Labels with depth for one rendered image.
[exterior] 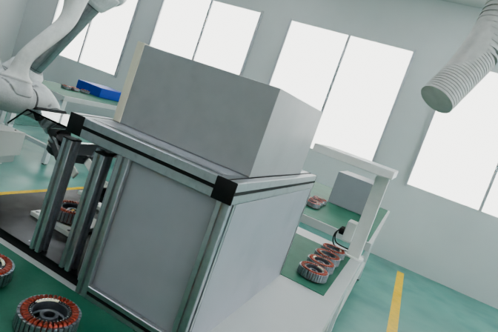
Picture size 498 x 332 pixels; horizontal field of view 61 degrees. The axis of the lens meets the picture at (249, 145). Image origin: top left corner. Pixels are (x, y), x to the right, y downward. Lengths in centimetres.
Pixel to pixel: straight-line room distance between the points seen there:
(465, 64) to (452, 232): 384
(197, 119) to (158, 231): 26
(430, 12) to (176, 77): 517
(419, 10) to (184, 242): 539
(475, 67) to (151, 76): 149
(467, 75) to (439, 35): 384
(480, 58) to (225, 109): 144
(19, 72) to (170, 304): 104
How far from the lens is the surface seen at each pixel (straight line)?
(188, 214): 86
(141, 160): 90
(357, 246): 209
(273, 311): 125
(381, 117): 571
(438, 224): 572
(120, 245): 96
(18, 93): 164
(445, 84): 202
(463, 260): 580
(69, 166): 108
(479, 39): 218
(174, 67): 102
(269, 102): 90
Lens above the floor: 126
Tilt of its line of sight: 5 degrees down
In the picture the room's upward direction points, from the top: 19 degrees clockwise
